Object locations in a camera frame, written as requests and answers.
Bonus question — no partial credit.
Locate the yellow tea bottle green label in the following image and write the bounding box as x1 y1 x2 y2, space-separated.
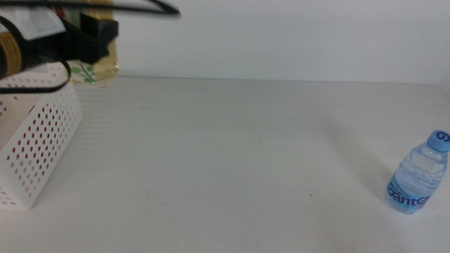
46 0 122 88

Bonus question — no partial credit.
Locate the red cola can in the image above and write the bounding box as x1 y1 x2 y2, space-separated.
16 103 64 170

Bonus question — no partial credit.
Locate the clear water bottle blue cap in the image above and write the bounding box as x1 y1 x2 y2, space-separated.
385 128 450 217

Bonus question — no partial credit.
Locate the white perforated plastic basket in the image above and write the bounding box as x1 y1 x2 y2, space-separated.
0 60 86 212

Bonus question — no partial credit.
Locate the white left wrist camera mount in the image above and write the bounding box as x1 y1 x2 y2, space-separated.
10 5 68 43

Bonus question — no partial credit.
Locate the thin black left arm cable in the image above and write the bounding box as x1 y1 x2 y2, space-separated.
0 56 73 98

